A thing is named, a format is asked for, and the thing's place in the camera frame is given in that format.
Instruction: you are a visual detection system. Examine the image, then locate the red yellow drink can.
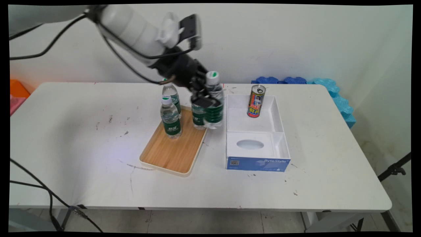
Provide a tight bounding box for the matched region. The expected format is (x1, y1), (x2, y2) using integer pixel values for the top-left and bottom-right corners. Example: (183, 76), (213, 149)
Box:
(247, 84), (266, 118)

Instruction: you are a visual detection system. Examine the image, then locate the metal table leg frame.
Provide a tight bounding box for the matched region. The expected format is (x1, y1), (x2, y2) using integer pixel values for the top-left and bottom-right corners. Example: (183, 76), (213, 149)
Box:
(300, 211), (401, 233)
(60, 209), (73, 231)

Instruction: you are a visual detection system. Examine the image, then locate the white blue cardboard box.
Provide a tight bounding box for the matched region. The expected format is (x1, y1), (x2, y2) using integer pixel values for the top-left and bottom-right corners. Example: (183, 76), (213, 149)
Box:
(225, 94), (291, 172)

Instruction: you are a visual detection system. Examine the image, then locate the bamboo wooden tray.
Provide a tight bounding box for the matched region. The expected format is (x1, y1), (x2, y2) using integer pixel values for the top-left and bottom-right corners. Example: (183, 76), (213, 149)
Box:
(139, 105), (211, 177)

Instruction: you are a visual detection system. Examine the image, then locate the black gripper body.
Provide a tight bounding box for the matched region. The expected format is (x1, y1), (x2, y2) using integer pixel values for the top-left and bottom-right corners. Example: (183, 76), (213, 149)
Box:
(149, 49), (202, 89)

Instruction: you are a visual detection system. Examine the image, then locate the water bottle green label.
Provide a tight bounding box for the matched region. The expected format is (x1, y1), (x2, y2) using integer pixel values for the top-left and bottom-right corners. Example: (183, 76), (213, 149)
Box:
(191, 97), (208, 130)
(162, 78), (182, 119)
(160, 95), (182, 139)
(203, 70), (225, 130)

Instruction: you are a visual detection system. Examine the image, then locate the pink plastic object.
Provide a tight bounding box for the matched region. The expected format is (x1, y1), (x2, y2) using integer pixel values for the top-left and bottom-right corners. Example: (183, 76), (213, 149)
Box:
(10, 95), (27, 116)

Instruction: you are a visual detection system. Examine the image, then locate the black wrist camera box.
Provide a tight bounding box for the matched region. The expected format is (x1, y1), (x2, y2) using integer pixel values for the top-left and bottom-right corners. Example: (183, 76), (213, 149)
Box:
(179, 14), (202, 51)

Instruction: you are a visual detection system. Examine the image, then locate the black tripod stand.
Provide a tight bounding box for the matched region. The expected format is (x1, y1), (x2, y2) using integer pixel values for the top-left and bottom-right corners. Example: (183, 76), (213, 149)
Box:
(377, 152), (412, 182)

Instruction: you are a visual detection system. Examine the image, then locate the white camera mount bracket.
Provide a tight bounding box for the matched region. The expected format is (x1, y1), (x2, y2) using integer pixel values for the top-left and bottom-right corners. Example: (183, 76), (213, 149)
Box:
(155, 12), (185, 49)

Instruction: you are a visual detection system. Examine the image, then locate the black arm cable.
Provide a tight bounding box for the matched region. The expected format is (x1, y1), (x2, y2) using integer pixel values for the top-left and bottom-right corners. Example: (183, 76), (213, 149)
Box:
(9, 6), (194, 86)

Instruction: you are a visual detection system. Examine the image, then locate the light blue foam mat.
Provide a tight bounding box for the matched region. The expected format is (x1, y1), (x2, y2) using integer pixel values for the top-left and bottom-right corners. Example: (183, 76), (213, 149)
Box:
(307, 78), (357, 129)

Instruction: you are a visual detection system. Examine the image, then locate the orange plastic object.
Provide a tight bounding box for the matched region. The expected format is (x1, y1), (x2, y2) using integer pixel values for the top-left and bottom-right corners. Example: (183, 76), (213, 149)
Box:
(10, 79), (31, 99)

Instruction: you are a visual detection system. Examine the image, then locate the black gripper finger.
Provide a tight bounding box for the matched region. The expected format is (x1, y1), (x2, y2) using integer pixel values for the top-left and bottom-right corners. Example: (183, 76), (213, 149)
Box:
(196, 62), (210, 83)
(191, 82), (222, 110)

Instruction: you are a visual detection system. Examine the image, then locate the black floor cable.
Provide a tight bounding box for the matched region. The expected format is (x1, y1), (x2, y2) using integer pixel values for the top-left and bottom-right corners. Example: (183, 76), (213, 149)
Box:
(9, 158), (104, 233)

